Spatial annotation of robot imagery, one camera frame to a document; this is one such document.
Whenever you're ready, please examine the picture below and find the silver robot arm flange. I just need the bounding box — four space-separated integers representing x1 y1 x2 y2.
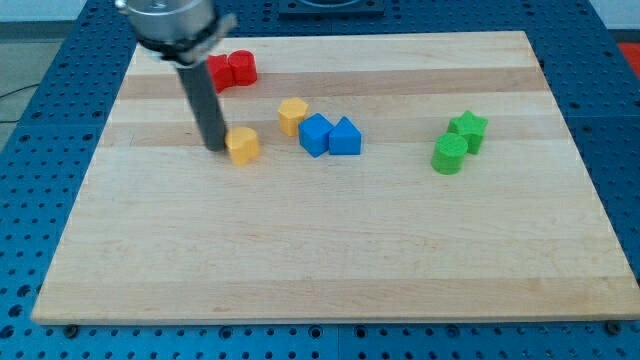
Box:
114 0 237 68

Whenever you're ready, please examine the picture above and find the wooden board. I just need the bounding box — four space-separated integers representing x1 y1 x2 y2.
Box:
32 31 639 325

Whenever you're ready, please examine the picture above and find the blue cube block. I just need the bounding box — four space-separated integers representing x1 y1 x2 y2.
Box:
298 113 334 157

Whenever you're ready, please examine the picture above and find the yellow hexagon block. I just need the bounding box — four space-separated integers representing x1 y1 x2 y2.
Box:
278 97 309 137

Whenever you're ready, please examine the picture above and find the yellow heart block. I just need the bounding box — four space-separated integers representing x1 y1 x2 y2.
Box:
225 127 261 166

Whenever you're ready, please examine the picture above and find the green cylinder block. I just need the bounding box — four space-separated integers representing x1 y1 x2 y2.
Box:
431 133 468 175

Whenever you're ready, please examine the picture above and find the red cylinder block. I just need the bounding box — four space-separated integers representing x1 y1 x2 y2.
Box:
228 50 258 86

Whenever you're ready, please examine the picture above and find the red block left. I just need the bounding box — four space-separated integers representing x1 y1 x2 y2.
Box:
206 54 236 93

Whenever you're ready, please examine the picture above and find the green star block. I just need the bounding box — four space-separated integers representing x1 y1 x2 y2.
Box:
447 110 489 155

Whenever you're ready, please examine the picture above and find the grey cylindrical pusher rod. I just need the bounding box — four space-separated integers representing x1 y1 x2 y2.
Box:
177 62 227 152

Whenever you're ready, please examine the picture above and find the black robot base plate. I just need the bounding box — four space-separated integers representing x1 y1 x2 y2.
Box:
277 0 385 17

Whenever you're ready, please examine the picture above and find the black cable on floor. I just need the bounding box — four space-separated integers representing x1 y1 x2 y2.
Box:
0 82 40 124

